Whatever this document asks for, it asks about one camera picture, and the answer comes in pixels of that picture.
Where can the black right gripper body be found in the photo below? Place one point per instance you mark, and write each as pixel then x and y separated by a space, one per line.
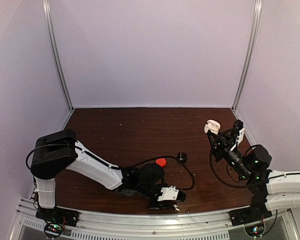
pixel 224 150

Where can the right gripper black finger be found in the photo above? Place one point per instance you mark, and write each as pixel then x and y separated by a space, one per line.
pixel 223 134
pixel 212 138

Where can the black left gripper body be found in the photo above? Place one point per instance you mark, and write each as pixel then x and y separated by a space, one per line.
pixel 157 206

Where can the white charging case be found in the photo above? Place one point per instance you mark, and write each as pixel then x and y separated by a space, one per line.
pixel 212 126

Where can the black charging case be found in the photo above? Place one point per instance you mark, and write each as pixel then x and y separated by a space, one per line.
pixel 182 157

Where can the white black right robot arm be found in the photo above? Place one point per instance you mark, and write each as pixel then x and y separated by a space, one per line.
pixel 272 189

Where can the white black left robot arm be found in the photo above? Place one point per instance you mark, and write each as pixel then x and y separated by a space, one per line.
pixel 61 151

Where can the red round charging case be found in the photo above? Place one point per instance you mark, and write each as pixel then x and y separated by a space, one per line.
pixel 162 162

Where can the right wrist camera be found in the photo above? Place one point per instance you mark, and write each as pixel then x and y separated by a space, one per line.
pixel 238 132

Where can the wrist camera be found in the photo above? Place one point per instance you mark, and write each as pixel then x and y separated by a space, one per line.
pixel 238 132
pixel 171 193

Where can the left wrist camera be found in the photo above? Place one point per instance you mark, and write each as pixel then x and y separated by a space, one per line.
pixel 171 193

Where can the aluminium front rail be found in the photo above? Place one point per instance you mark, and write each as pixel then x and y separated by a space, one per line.
pixel 214 225

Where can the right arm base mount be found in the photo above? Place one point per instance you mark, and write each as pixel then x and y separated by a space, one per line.
pixel 252 218

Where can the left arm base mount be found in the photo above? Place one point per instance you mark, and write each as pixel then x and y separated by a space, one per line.
pixel 56 220

